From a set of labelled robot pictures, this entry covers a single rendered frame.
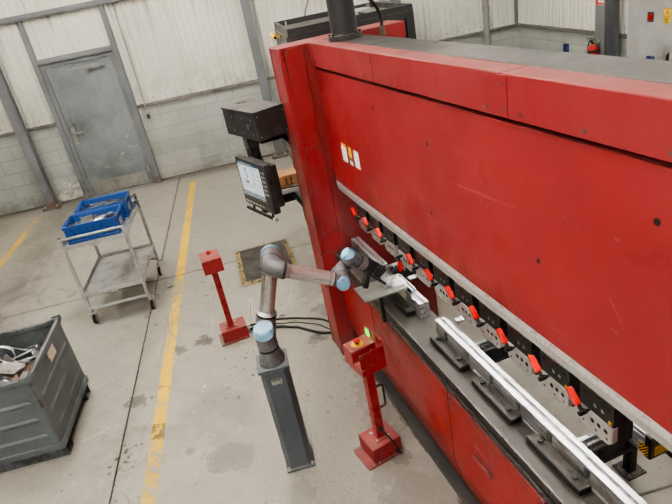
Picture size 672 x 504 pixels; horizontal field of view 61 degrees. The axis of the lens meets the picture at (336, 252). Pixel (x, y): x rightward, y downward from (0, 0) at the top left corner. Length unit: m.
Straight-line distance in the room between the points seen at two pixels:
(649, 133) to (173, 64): 8.85
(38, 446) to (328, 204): 2.57
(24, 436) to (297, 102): 2.86
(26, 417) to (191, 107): 6.60
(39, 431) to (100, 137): 6.50
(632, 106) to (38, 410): 3.86
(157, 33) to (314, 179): 6.33
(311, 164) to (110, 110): 6.58
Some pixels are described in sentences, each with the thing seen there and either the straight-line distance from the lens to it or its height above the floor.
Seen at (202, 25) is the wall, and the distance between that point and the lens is 9.79.
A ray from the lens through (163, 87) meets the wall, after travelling 9.95.
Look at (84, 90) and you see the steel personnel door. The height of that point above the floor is 1.68.
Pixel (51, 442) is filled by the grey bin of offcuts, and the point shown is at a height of 0.17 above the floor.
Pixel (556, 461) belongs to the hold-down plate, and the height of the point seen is 0.90.
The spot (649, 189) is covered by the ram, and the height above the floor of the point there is 2.07.
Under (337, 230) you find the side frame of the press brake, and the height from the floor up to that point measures 1.04.
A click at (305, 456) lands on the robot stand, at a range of 3.69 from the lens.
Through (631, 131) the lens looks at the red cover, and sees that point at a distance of 1.52.
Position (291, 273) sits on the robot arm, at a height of 1.31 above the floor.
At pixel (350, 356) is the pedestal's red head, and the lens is 3.23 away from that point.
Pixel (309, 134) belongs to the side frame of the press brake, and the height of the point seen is 1.75.
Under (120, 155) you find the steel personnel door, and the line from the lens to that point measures 10.21.
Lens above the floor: 2.67
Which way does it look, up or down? 26 degrees down
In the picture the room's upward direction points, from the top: 11 degrees counter-clockwise
